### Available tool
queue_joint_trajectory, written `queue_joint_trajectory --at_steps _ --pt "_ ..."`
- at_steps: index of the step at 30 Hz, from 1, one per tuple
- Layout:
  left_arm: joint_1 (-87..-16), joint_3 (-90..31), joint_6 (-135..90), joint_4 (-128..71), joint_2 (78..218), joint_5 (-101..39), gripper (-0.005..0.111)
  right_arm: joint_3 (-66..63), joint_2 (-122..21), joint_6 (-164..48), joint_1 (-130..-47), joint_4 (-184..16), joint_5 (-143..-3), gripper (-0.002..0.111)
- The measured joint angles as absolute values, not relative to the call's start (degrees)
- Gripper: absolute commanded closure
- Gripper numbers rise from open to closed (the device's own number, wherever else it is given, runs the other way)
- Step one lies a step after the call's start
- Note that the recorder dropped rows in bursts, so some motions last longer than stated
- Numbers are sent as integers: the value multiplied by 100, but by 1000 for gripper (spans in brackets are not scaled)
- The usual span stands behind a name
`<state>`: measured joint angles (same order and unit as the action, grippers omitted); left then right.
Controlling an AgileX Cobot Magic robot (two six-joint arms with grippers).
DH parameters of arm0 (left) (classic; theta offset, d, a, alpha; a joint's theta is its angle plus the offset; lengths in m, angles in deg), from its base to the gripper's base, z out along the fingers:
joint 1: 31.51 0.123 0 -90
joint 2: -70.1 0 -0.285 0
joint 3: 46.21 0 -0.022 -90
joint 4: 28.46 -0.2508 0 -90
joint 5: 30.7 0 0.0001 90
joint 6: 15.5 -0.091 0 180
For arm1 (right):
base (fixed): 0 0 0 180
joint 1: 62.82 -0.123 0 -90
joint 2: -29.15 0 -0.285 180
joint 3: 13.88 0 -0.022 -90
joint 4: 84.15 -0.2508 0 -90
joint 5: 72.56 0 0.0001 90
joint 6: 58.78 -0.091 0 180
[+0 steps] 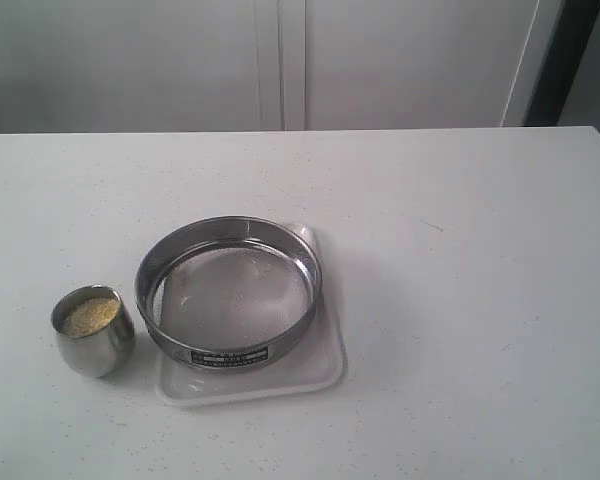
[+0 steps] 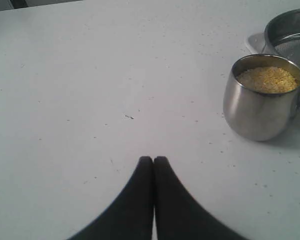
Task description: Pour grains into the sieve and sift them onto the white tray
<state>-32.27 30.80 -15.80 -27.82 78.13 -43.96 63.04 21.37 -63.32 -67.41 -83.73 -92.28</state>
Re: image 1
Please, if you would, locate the white cabinet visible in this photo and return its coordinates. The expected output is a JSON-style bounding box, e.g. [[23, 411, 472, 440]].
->
[[0, 1, 562, 133]]

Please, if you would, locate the stainless steel cup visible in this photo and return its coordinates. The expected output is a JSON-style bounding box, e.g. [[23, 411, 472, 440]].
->
[[50, 285, 135, 378]]

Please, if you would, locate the white plastic tray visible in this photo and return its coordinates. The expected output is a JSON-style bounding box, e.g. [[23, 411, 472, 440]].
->
[[157, 223, 350, 409]]

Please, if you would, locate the pile of tan sand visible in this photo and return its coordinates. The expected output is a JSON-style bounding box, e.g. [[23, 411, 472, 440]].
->
[[61, 297, 120, 339]]

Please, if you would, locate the round steel sieve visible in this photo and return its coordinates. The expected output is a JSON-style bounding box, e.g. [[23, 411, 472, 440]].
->
[[135, 216, 323, 372]]

